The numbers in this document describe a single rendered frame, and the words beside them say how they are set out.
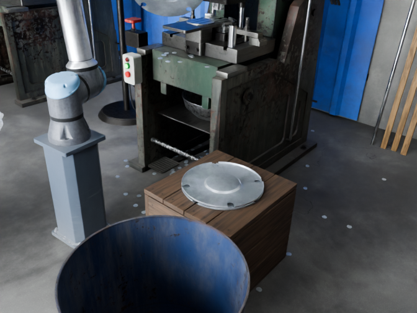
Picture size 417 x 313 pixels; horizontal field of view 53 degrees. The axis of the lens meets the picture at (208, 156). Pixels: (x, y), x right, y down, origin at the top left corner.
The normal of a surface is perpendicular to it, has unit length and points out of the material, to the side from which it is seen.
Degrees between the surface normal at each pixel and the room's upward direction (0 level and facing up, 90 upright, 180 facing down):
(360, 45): 90
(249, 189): 0
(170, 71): 90
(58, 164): 90
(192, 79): 90
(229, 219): 0
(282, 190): 0
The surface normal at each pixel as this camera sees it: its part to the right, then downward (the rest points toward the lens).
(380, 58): -0.64, 0.36
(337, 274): 0.04, -0.88
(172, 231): -0.15, 0.44
